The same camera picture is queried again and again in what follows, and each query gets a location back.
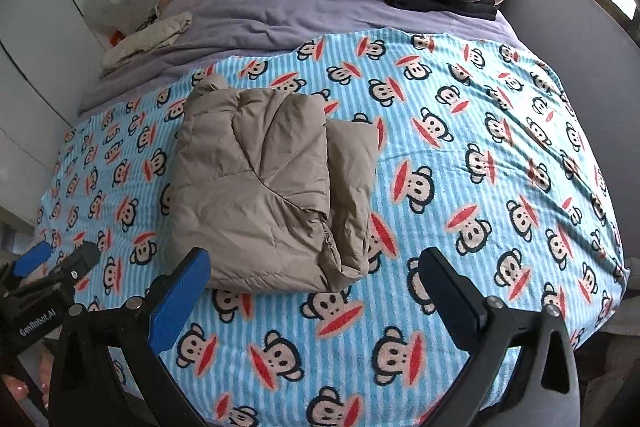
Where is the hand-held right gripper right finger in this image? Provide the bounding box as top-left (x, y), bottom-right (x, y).
top-left (417, 247), bottom-right (581, 427)

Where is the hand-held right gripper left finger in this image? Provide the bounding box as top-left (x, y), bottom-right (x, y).
top-left (48, 248), bottom-right (212, 427)

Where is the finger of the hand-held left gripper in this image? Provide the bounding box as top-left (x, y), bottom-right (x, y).
top-left (47, 241), bottom-right (101, 294)
top-left (10, 241), bottom-right (53, 282)

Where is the beige quilted down jacket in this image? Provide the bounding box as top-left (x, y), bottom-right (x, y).
top-left (167, 74), bottom-right (386, 294)

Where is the person's left hand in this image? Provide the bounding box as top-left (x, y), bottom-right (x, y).
top-left (0, 351), bottom-right (57, 409)

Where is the blue striped monkey-print blanket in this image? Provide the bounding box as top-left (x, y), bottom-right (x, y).
top-left (37, 31), bottom-right (630, 427)

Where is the white wardrobe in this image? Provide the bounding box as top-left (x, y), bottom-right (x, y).
top-left (0, 0), bottom-right (167, 228)

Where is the cream folded garment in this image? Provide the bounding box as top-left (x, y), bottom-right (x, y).
top-left (102, 12), bottom-right (194, 68)

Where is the grey padded panel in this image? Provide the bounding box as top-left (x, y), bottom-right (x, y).
top-left (500, 0), bottom-right (640, 228)

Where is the purple duvet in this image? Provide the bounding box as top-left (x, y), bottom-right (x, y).
top-left (77, 0), bottom-right (516, 118)

